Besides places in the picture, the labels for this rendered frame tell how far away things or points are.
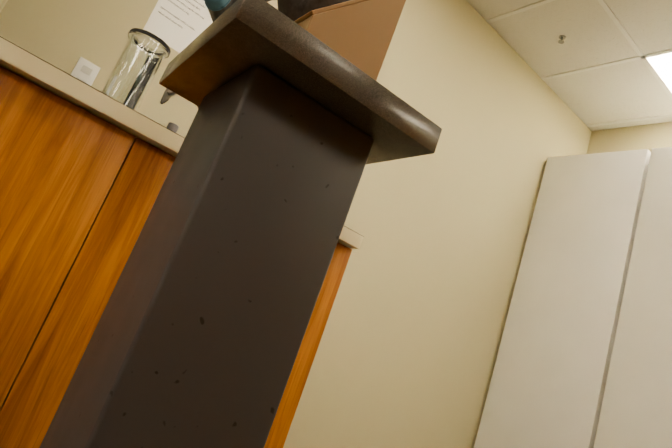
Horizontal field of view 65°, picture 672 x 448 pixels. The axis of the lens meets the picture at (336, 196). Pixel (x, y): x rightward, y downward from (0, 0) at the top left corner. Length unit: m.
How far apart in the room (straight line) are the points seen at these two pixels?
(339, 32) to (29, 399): 0.94
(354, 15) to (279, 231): 0.33
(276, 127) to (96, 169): 0.65
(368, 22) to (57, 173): 0.73
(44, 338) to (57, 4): 1.17
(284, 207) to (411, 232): 2.06
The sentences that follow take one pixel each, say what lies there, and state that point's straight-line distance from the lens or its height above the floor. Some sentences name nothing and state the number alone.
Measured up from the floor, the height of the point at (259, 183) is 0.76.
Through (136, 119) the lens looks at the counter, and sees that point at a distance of 1.25.
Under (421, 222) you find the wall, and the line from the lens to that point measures 2.75.
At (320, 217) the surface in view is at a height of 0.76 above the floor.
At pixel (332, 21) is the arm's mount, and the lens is 0.76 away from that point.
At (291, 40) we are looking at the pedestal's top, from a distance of 0.64.
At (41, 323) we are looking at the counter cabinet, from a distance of 1.25.
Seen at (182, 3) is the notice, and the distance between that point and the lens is 2.18.
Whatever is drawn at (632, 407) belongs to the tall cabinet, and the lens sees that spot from 2.92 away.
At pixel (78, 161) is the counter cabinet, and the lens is 1.24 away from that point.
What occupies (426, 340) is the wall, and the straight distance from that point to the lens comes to 2.85.
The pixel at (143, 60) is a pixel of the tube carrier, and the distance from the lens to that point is 1.41.
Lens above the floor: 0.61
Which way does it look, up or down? 16 degrees up
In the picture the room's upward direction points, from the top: 20 degrees clockwise
